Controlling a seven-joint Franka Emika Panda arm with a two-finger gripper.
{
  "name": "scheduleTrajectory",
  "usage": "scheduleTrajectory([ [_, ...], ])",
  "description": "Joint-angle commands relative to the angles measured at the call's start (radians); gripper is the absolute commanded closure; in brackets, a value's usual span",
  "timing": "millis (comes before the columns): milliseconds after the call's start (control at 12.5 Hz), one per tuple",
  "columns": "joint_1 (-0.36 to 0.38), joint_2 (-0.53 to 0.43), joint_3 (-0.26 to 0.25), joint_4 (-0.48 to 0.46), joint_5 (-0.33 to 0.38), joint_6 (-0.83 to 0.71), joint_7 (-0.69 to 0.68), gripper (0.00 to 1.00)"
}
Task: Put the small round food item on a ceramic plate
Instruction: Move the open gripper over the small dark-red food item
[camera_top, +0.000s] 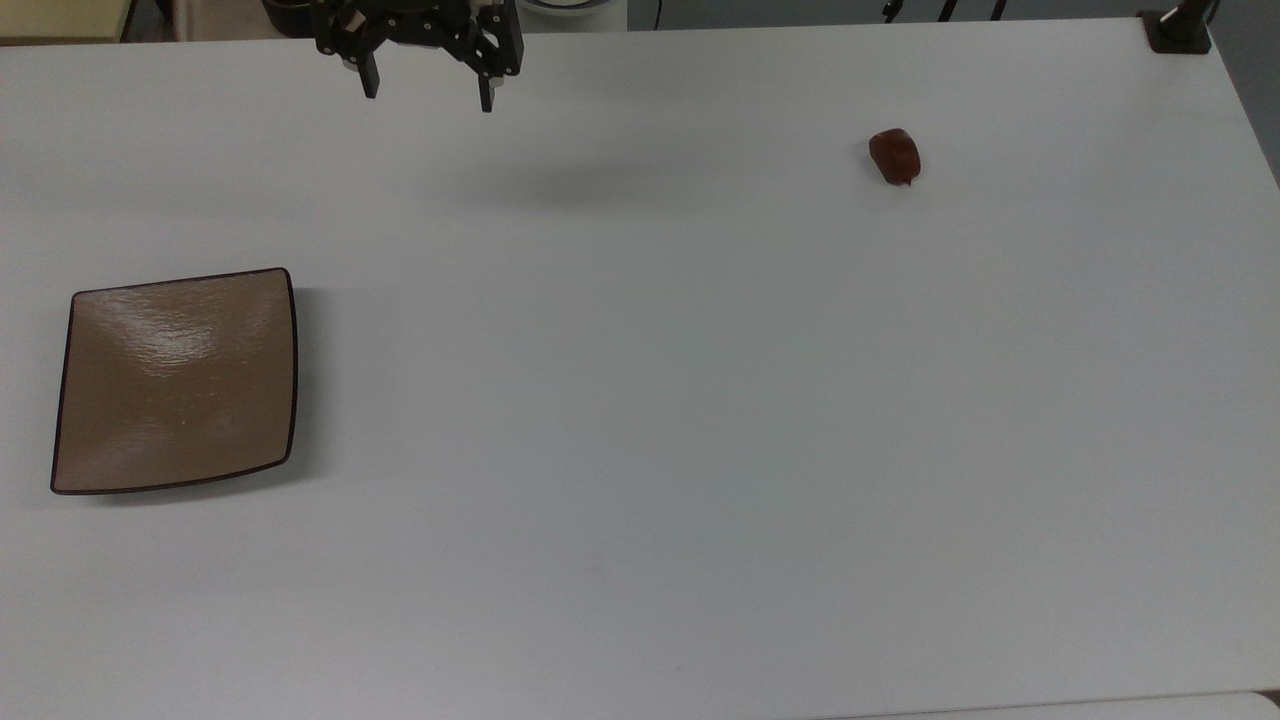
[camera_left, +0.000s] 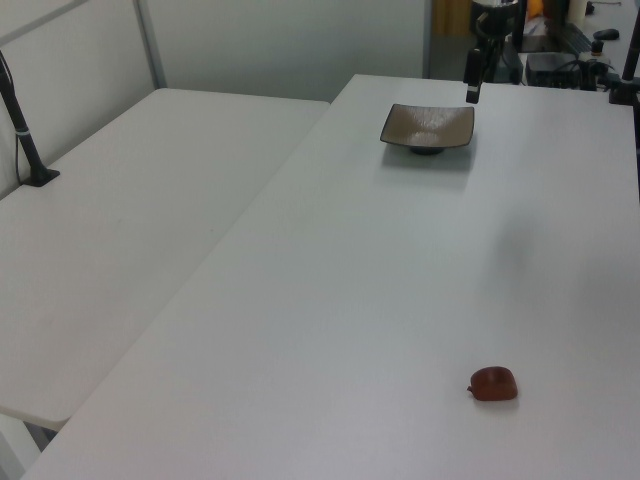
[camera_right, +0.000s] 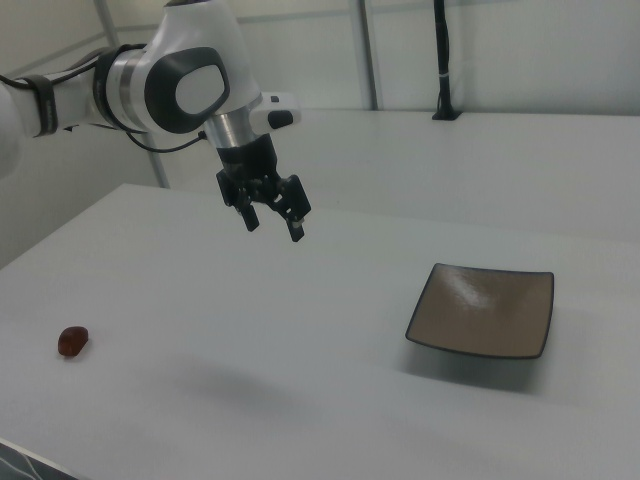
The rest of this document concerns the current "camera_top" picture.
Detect yellowish wooden furniture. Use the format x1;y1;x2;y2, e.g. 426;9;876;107
0;0;137;44

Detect dark round container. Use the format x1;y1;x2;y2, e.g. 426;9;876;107
261;0;319;38

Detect white round bowl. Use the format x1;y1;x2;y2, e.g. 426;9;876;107
520;0;627;20

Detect black tripod legs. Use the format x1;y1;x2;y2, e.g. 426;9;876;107
880;0;1011;23

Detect small reddish-brown round food item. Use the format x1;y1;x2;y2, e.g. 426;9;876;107
868;128;923;188

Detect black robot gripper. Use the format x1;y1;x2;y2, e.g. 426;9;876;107
310;0;526;114

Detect brown square ceramic plate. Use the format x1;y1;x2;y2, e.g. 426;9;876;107
50;267;300;496

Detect black clamp camera pole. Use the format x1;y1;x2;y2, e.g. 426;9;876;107
1139;0;1223;55

